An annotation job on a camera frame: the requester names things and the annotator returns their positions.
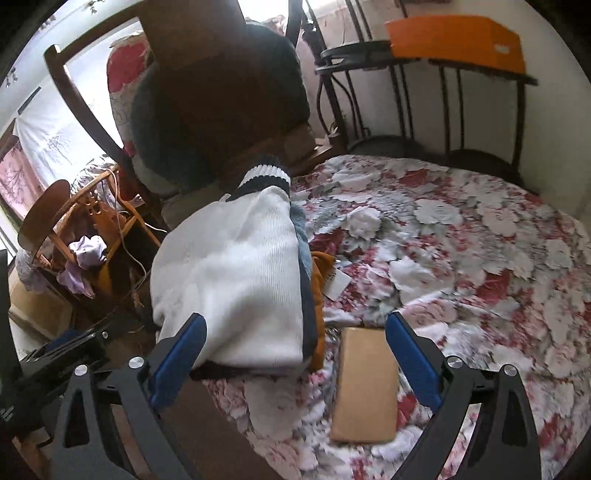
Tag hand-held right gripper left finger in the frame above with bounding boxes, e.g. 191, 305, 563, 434
51, 313, 207, 480

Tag orange box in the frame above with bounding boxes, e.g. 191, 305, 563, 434
385, 15, 527, 75

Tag mustard garment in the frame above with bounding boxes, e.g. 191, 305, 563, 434
307, 251, 339, 372

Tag lavender cloth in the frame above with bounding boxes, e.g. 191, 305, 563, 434
58, 235, 109, 296

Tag floral bedspread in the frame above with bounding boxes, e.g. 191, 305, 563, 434
203, 154, 591, 480

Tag black metal side table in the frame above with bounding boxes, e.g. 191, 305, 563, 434
314, 39, 539, 185

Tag dark fleece garment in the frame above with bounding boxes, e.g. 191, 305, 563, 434
131, 23, 311, 195

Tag floral cushion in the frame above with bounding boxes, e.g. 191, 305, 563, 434
107, 32, 158, 158

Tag blue-grey garment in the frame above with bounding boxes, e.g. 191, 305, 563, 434
288, 203, 320, 365

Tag pink curtain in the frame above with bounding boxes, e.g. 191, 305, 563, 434
0, 138, 35, 217

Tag white printed curtain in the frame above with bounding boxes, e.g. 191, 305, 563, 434
14, 88, 100, 185

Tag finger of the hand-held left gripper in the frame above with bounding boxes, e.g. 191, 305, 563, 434
21, 325, 112, 377

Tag cardboard box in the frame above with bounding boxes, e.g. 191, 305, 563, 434
9, 272, 75, 340

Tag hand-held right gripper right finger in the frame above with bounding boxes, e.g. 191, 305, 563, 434
385, 311, 542, 480

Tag wooden rattan chair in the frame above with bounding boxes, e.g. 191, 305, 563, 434
18, 166, 162, 296

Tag brown cardboard envelope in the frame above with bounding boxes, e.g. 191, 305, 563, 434
330, 327, 400, 445

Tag white paper tag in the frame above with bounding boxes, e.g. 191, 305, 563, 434
323, 270, 348, 299

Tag white sweater with black trim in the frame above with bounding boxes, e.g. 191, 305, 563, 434
150, 154, 308, 370

